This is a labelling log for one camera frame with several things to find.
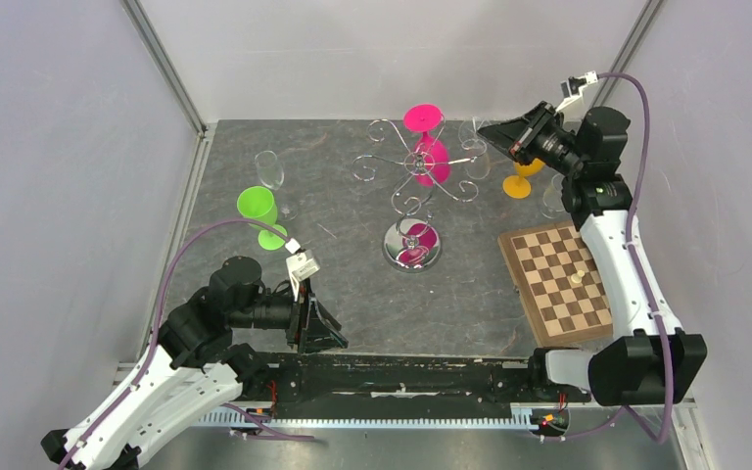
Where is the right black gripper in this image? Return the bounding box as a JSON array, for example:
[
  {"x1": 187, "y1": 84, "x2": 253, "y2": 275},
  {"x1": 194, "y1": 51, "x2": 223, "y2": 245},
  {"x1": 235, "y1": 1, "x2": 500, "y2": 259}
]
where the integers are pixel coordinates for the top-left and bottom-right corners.
[{"x1": 479, "y1": 101, "x2": 587, "y2": 177}]

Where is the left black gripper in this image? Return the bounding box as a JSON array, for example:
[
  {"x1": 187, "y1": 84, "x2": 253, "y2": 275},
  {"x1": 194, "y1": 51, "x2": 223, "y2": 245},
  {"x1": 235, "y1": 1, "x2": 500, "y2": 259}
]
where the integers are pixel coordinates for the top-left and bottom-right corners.
[{"x1": 231, "y1": 274, "x2": 350, "y2": 353}]

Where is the orange wine glass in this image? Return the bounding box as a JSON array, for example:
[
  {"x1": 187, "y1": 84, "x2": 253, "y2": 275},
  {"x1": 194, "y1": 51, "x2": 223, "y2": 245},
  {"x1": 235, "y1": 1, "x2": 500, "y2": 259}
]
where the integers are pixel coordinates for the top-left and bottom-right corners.
[{"x1": 502, "y1": 159, "x2": 544, "y2": 200}]

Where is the chrome wine glass rack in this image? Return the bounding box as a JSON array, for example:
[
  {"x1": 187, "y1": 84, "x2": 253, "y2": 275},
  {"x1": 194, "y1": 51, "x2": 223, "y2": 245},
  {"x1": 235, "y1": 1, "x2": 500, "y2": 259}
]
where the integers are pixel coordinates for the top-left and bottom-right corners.
[{"x1": 350, "y1": 118, "x2": 480, "y2": 273}]

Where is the green wine glass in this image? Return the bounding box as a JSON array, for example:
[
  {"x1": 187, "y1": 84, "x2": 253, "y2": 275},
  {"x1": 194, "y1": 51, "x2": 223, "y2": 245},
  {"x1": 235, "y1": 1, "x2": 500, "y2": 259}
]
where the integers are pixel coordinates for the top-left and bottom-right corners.
[{"x1": 236, "y1": 186, "x2": 287, "y2": 251}]

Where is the clear wine glass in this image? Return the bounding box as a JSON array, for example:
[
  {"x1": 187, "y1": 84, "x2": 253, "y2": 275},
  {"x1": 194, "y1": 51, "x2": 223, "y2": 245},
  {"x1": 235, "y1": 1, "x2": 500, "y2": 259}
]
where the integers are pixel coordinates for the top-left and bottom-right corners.
[{"x1": 254, "y1": 150, "x2": 298, "y2": 221}]

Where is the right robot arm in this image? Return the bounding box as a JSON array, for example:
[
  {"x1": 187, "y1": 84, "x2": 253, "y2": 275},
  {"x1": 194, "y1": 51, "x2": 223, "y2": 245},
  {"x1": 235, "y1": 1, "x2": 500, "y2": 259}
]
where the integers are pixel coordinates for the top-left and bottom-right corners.
[{"x1": 477, "y1": 102, "x2": 708, "y2": 406}]

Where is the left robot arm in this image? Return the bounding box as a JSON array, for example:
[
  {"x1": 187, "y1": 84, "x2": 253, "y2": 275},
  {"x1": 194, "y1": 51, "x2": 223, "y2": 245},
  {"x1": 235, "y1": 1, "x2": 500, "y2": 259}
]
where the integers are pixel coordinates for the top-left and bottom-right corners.
[{"x1": 41, "y1": 251, "x2": 349, "y2": 469}]

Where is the pink wine glass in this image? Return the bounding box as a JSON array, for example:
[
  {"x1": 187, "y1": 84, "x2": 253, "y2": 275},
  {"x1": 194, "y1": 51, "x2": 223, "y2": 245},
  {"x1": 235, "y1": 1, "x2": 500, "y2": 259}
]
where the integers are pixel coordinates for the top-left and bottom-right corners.
[{"x1": 403, "y1": 104, "x2": 450, "y2": 188}]

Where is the white chess piece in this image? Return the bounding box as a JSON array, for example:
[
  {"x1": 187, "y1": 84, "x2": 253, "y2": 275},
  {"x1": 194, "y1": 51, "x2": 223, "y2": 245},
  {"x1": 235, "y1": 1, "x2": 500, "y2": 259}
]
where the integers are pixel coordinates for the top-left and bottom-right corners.
[{"x1": 570, "y1": 270, "x2": 587, "y2": 285}]

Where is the wooden chessboard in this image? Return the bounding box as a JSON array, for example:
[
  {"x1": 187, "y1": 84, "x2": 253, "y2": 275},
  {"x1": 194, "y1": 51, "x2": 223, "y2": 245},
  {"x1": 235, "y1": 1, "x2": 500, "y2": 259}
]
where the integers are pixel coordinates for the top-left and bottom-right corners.
[{"x1": 497, "y1": 221, "x2": 613, "y2": 347}]

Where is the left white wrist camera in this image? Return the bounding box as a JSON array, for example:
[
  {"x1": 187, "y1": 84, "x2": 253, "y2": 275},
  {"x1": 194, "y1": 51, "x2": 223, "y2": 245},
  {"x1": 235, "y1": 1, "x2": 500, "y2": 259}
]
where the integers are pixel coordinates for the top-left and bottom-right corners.
[{"x1": 284, "y1": 238, "x2": 320, "y2": 301}]

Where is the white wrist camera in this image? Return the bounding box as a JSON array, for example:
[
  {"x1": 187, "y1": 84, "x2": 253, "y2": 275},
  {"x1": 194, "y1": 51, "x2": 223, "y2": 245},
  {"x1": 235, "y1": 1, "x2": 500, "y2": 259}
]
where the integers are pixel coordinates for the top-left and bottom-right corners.
[
  {"x1": 556, "y1": 70, "x2": 599, "y2": 118},
  {"x1": 284, "y1": 238, "x2": 320, "y2": 301}
]

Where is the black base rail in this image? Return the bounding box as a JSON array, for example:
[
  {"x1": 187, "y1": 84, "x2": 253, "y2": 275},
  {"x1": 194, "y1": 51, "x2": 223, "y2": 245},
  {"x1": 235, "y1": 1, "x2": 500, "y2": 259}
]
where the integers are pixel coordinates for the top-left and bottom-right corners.
[{"x1": 235, "y1": 352, "x2": 593, "y2": 421}]

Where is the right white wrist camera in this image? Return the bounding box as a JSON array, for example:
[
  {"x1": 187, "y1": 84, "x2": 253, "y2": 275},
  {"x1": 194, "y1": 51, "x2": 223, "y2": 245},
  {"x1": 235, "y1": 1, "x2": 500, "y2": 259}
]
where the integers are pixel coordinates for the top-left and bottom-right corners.
[{"x1": 556, "y1": 70, "x2": 599, "y2": 118}]

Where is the white slotted cable duct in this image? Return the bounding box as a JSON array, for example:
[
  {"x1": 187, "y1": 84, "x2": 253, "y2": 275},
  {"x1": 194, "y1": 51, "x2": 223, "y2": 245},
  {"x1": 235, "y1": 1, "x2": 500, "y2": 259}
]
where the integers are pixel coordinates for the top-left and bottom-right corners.
[{"x1": 187, "y1": 404, "x2": 569, "y2": 431}]

